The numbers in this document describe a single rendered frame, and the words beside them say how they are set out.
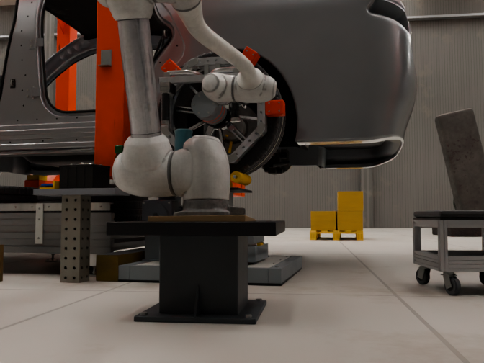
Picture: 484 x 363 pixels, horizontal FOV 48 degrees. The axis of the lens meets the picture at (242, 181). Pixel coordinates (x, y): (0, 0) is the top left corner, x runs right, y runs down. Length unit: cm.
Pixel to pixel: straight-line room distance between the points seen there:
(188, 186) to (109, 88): 128
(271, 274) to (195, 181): 89
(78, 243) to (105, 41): 106
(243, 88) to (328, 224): 547
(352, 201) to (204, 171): 577
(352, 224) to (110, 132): 502
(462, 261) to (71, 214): 177
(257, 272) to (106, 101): 118
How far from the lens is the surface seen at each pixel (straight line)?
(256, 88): 210
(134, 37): 181
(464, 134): 923
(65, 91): 634
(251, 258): 269
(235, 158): 270
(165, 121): 259
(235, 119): 249
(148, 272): 269
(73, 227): 276
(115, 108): 292
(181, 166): 178
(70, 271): 277
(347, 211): 744
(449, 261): 234
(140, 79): 181
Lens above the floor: 31
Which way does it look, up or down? 4 degrees up
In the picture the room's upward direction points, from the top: straight up
